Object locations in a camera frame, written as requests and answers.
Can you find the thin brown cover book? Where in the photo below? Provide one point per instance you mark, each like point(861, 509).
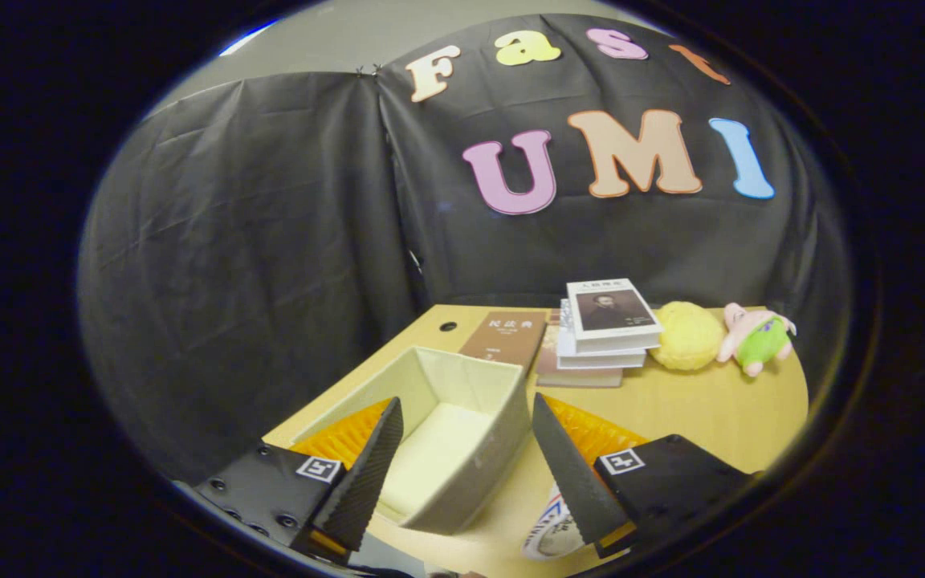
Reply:
point(507, 337)

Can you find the ceiling light panel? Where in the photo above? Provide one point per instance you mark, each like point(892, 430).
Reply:
point(247, 38)

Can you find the white portrait cover book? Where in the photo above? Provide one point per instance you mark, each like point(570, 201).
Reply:
point(615, 309)

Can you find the pink and green plush toy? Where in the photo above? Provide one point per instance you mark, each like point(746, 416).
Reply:
point(755, 337)

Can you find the round yellow plush cushion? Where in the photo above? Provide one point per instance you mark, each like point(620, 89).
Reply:
point(687, 337)

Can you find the fabric storage box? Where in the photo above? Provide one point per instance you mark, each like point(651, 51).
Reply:
point(462, 385)

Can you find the white canvas shoe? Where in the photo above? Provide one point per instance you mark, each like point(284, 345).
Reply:
point(551, 534)

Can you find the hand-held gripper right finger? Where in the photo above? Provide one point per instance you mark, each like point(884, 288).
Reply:
point(571, 482)

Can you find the thick brown book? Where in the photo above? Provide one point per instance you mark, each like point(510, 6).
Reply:
point(575, 377)

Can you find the plain white book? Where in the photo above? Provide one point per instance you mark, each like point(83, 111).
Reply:
point(591, 359)

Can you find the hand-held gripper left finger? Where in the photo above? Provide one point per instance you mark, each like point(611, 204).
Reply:
point(366, 482)

